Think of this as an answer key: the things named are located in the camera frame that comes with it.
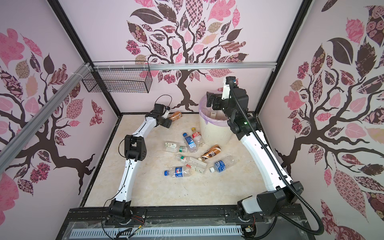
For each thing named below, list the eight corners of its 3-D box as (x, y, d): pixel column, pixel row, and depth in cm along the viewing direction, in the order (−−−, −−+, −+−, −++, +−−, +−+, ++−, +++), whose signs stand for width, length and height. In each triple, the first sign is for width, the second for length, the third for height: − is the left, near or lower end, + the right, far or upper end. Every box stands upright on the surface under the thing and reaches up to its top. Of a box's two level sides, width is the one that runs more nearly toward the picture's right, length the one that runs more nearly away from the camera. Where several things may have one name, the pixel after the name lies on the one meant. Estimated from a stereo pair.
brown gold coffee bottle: (201, 164, 92) (202, 161, 89) (197, 158, 94) (197, 155, 91) (221, 151, 97) (222, 148, 95) (216, 146, 100) (217, 143, 97)
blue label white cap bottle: (213, 177, 88) (214, 173, 84) (208, 169, 92) (209, 165, 87) (238, 163, 94) (240, 159, 89) (232, 156, 97) (234, 152, 93)
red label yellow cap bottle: (196, 148, 101) (196, 144, 97) (189, 131, 110) (189, 127, 106) (204, 145, 102) (204, 141, 98) (196, 129, 111) (196, 125, 107)
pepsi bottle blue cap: (165, 178, 88) (163, 175, 84) (166, 170, 91) (164, 166, 87) (190, 178, 87) (189, 175, 84) (190, 170, 91) (190, 166, 87)
